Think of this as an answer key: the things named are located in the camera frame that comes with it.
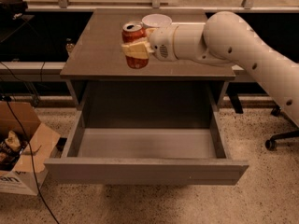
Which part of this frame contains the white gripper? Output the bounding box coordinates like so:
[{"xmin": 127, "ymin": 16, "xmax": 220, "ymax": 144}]
[{"xmin": 121, "ymin": 25, "xmax": 178, "ymax": 62}]

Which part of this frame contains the red coke can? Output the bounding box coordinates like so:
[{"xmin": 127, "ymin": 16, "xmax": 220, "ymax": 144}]
[{"xmin": 121, "ymin": 21, "xmax": 149, "ymax": 69}]

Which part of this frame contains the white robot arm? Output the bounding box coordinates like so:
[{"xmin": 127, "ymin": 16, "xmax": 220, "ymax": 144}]
[{"xmin": 121, "ymin": 11, "xmax": 299, "ymax": 125}]

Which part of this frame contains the grey cabinet with glossy top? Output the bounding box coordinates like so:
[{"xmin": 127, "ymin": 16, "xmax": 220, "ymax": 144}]
[{"xmin": 59, "ymin": 7, "xmax": 236, "ymax": 111}]

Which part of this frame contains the open grey top drawer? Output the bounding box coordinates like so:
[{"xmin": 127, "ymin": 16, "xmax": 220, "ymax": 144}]
[{"xmin": 43, "ymin": 83, "xmax": 249, "ymax": 186}]

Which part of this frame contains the white ceramic bowl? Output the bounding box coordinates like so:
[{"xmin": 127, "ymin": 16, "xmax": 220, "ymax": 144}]
[{"xmin": 142, "ymin": 14, "xmax": 172, "ymax": 28}]

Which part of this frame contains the black bag on desk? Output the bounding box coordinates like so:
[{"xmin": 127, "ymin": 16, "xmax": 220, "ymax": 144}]
[{"xmin": 0, "ymin": 0, "xmax": 28, "ymax": 21}]

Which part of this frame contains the cardboard box with snacks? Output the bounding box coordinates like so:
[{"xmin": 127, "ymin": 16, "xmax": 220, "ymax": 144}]
[{"xmin": 0, "ymin": 101, "xmax": 60, "ymax": 196}]

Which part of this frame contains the black office chair base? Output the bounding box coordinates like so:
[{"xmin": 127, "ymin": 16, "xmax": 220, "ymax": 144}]
[{"xmin": 264, "ymin": 105, "xmax": 299, "ymax": 151}]

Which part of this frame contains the snack bag in box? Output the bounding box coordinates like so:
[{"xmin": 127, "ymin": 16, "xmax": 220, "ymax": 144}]
[{"xmin": 0, "ymin": 131, "xmax": 27, "ymax": 171}]

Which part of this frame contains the black cable on floor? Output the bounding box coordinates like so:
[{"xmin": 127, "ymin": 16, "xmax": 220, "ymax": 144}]
[{"xmin": 0, "ymin": 61, "xmax": 61, "ymax": 224}]

